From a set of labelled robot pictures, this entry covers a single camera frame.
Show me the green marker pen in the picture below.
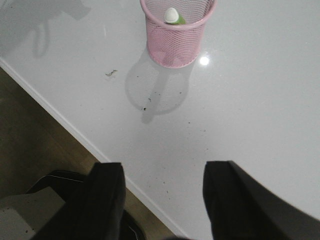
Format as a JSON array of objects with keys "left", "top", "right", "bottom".
[{"left": 163, "top": 7, "right": 186, "bottom": 25}]

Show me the pink mesh pen holder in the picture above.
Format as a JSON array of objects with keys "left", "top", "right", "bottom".
[{"left": 140, "top": 0, "right": 217, "bottom": 69}]

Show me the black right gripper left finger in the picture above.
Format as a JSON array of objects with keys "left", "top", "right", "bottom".
[{"left": 32, "top": 162, "right": 126, "bottom": 240}]

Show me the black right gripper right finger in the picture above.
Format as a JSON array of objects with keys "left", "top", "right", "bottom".
[{"left": 202, "top": 160, "right": 320, "bottom": 240}]

